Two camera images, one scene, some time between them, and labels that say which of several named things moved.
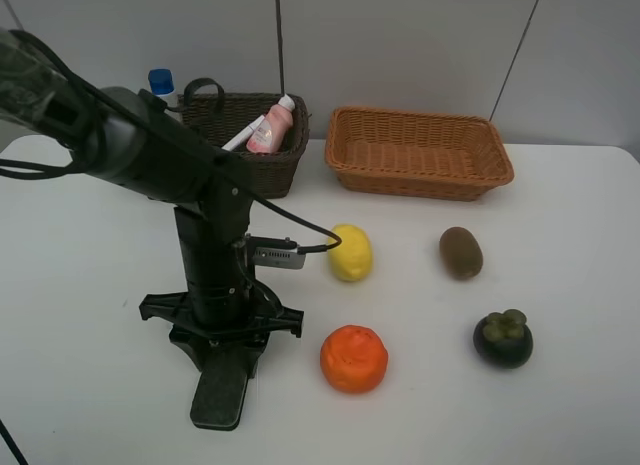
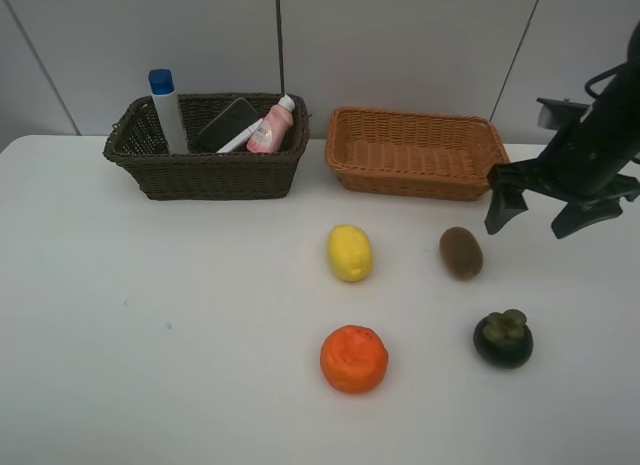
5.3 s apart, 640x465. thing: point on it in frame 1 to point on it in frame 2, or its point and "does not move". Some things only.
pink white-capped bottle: [270, 135] does not move
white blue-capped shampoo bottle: [162, 86] does not move
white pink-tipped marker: [243, 135] does not move
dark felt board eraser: [218, 398] to [226, 124]
